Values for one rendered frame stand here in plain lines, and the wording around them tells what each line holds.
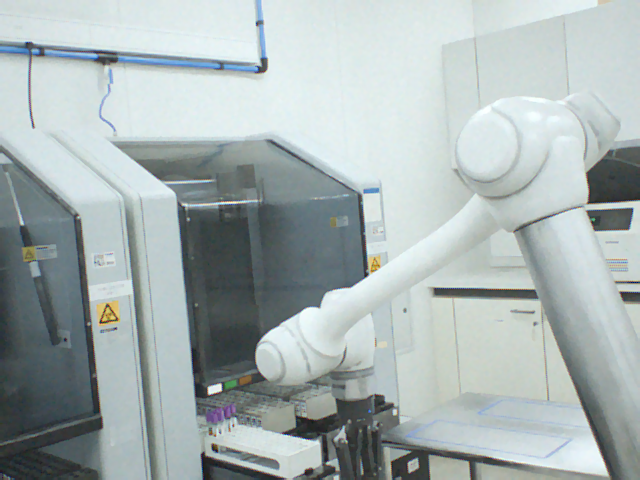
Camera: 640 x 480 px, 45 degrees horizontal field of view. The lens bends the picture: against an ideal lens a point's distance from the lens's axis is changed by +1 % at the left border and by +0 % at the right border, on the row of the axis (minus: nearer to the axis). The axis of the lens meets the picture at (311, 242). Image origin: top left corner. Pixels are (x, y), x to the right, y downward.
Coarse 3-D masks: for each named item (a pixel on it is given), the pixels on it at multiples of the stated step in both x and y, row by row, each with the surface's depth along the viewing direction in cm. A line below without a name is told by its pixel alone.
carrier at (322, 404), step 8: (320, 392) 207; (328, 392) 207; (304, 400) 201; (312, 400) 203; (320, 400) 205; (328, 400) 207; (304, 408) 201; (312, 408) 202; (320, 408) 204; (328, 408) 207; (336, 408) 209; (304, 416) 202; (312, 416) 202; (320, 416) 204
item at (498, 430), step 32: (416, 416) 199; (448, 416) 196; (480, 416) 194; (512, 416) 192; (544, 416) 190; (576, 416) 188; (384, 448) 184; (416, 448) 177; (448, 448) 172; (480, 448) 170; (512, 448) 169; (544, 448) 167; (576, 448) 165
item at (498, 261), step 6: (492, 258) 465; (498, 258) 462; (504, 258) 459; (510, 258) 457; (516, 258) 454; (522, 258) 451; (492, 264) 466; (498, 264) 463; (504, 264) 460; (510, 264) 457; (516, 264) 454; (522, 264) 451
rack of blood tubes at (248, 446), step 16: (224, 432) 184; (240, 432) 183; (256, 432) 181; (272, 432) 180; (208, 448) 182; (240, 448) 173; (256, 448) 169; (272, 448) 169; (288, 448) 168; (304, 448) 167; (320, 448) 169; (240, 464) 174; (256, 464) 176; (272, 464) 175; (288, 464) 163; (304, 464) 165; (320, 464) 169
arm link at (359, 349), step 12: (324, 300) 151; (360, 324) 148; (372, 324) 152; (348, 336) 145; (360, 336) 148; (372, 336) 151; (348, 348) 145; (360, 348) 148; (372, 348) 151; (348, 360) 147; (360, 360) 149; (372, 360) 152
